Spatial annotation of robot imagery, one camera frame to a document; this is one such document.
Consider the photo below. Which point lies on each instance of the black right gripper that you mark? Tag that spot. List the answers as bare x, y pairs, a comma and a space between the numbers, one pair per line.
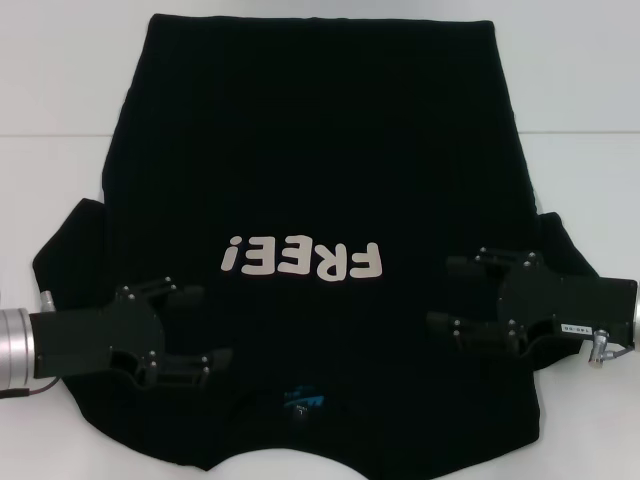
575, 305

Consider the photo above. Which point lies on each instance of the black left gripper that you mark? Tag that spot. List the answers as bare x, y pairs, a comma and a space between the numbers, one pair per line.
100, 335

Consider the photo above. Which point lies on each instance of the black shirt with FREE print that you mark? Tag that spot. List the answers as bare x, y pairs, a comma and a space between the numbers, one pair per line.
320, 150

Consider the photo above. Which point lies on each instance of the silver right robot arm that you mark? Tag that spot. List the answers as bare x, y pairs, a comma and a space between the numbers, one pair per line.
637, 315

